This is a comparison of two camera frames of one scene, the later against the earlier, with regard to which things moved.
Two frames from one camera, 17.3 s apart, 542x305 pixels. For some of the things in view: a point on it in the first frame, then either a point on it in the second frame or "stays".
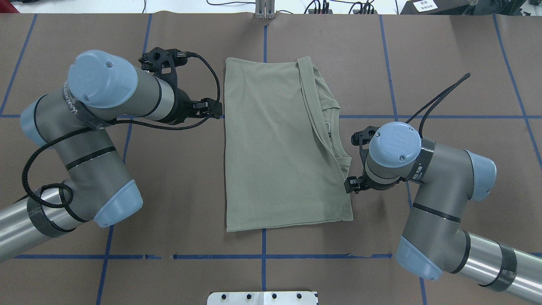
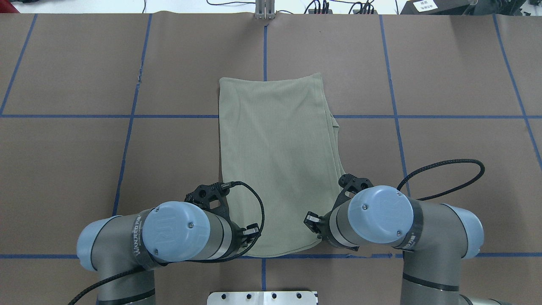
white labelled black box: [436, 7] stays
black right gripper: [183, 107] to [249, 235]
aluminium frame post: [265, 9] stays
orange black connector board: [355, 12] stays
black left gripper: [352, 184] to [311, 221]
